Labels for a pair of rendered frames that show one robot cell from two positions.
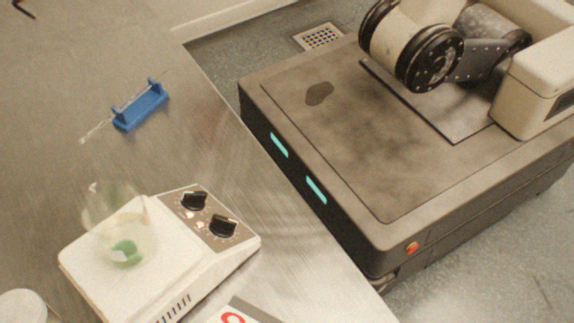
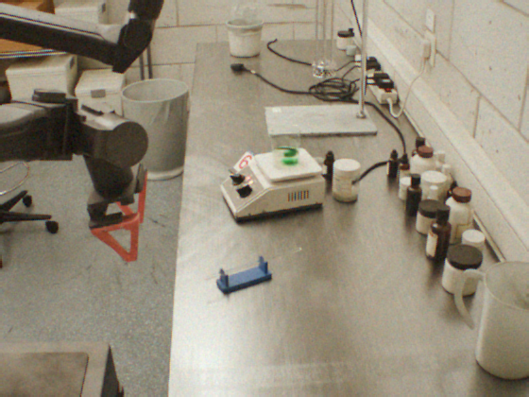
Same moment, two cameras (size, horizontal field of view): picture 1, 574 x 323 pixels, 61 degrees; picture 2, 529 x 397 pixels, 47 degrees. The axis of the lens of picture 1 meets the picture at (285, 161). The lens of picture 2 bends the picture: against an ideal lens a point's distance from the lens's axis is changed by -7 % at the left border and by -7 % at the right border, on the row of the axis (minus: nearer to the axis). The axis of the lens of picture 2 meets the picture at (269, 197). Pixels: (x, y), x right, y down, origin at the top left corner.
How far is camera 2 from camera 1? 1.58 m
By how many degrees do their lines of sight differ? 96
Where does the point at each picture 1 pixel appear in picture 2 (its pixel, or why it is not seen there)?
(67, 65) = (293, 343)
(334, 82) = not seen: outside the picture
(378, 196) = (68, 371)
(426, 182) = (23, 363)
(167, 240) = (268, 162)
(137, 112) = (248, 272)
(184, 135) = (223, 253)
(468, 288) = not seen: outside the picture
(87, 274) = (310, 162)
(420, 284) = not seen: outside the picture
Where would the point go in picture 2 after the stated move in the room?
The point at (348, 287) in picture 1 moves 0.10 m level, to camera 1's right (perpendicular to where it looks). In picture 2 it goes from (194, 174) to (160, 165)
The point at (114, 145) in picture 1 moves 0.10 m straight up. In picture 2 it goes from (277, 263) to (277, 218)
